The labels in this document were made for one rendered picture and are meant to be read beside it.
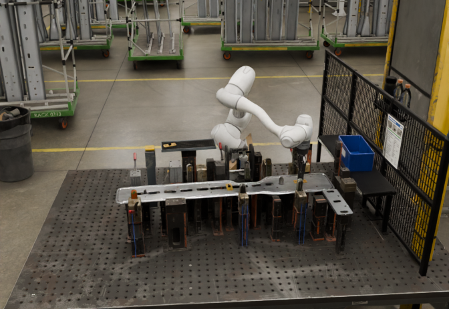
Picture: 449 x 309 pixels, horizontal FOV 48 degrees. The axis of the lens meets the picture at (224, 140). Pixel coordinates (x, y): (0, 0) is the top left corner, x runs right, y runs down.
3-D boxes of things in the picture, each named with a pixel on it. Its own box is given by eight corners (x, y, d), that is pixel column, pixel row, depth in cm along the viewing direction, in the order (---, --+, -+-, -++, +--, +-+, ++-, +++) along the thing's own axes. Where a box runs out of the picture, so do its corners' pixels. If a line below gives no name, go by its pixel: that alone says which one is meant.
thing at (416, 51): (428, 204, 493) (469, -8, 411) (414, 204, 492) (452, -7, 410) (380, 146, 615) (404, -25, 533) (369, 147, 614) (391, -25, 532)
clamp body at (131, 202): (129, 260, 301) (125, 208, 286) (130, 245, 315) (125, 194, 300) (147, 258, 303) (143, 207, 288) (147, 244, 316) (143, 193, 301)
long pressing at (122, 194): (115, 207, 301) (114, 204, 300) (116, 188, 321) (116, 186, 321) (336, 190, 319) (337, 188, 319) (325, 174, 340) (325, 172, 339)
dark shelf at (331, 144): (362, 197, 309) (363, 193, 307) (317, 138, 390) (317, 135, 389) (396, 195, 311) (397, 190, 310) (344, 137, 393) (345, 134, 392)
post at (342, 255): (337, 259, 301) (341, 218, 290) (331, 248, 311) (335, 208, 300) (347, 258, 302) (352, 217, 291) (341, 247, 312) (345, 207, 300)
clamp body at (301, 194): (292, 246, 314) (296, 197, 300) (288, 235, 325) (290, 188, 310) (307, 245, 315) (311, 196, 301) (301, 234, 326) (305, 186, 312)
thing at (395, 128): (397, 171, 309) (404, 125, 296) (381, 155, 329) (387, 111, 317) (400, 171, 309) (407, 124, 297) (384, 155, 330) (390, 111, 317)
